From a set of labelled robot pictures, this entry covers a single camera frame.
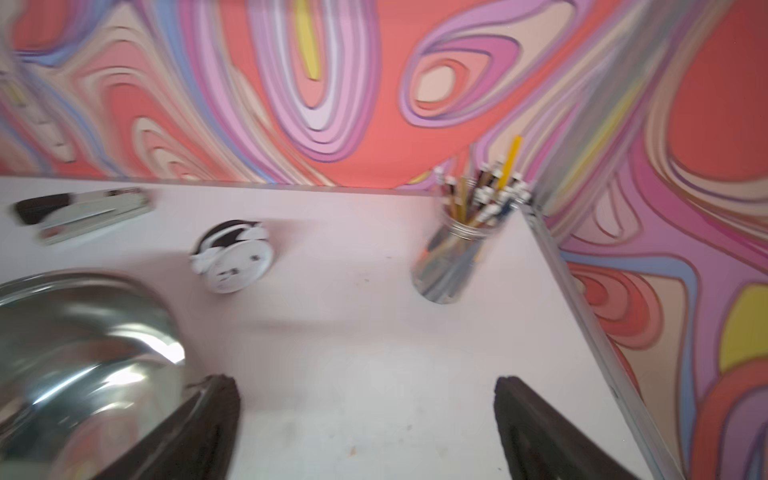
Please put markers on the pen cup with pencils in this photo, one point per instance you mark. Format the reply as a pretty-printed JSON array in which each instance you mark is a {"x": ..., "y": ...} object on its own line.
[{"x": 472, "y": 210}]

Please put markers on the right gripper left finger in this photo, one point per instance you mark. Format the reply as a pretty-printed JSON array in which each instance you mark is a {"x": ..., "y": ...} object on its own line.
[{"x": 196, "y": 442}]

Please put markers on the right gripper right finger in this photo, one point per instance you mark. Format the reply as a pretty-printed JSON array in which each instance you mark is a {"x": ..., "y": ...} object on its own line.
[{"x": 540, "y": 443}]

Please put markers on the stainless steel pot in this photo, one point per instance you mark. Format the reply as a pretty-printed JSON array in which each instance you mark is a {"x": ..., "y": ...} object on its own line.
[{"x": 91, "y": 363}]

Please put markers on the grey black stapler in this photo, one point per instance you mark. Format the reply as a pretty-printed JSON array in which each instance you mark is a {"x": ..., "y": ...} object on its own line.
[{"x": 65, "y": 216}]

